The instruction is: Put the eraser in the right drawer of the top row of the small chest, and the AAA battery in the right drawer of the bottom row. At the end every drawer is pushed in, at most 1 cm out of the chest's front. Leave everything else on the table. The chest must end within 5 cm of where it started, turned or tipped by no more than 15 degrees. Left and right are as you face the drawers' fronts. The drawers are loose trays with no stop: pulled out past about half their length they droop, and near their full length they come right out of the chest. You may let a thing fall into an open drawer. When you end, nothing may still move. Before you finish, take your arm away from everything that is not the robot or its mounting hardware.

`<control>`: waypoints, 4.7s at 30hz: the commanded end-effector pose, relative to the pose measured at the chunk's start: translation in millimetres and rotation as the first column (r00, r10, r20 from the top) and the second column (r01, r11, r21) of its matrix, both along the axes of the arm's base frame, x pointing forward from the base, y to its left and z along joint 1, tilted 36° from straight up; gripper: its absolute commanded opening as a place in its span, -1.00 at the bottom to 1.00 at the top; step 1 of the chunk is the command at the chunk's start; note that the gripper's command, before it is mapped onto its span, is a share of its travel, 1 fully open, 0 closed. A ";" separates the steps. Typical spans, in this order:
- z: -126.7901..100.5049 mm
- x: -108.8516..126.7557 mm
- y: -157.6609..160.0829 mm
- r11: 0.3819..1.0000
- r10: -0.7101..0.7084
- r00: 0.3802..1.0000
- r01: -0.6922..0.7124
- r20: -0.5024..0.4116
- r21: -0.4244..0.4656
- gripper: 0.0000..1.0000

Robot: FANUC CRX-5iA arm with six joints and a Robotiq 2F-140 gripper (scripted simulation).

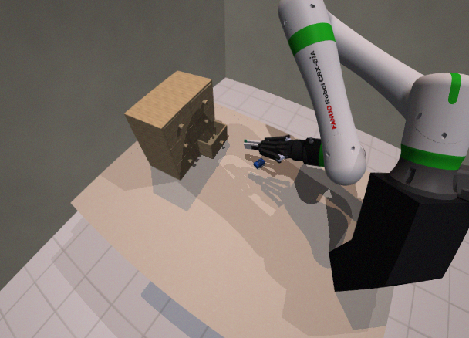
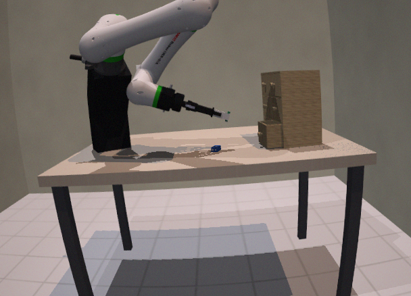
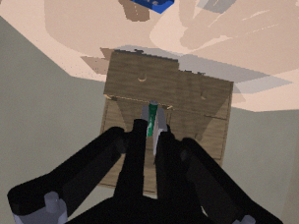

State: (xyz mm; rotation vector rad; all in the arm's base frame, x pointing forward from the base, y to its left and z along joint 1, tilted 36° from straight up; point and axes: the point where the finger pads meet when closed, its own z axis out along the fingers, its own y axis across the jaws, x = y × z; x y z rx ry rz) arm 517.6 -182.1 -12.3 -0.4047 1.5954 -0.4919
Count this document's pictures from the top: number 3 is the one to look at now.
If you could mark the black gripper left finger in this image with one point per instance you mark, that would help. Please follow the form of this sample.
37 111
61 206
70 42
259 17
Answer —
53 197

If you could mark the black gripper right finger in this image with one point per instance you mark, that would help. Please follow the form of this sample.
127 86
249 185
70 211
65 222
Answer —
221 198

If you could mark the small brown wooden chest of drawers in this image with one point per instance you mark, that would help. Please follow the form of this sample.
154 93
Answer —
180 113

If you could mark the green aaa battery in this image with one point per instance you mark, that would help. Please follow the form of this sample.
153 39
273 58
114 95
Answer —
152 112

